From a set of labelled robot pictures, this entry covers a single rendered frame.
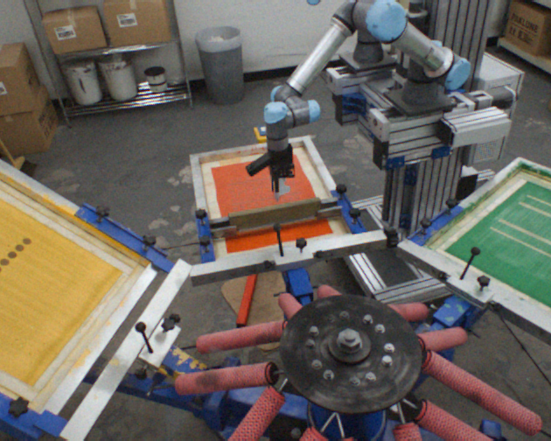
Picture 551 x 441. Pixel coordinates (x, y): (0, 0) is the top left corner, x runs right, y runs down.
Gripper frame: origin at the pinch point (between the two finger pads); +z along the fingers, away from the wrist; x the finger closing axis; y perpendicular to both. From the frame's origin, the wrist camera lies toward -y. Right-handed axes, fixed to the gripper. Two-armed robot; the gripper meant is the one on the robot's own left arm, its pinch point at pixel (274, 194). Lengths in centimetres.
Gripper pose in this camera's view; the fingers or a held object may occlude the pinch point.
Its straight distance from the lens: 180.8
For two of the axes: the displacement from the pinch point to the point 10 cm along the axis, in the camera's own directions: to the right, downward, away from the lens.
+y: 9.7, -1.7, 1.5
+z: 0.4, 7.9, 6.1
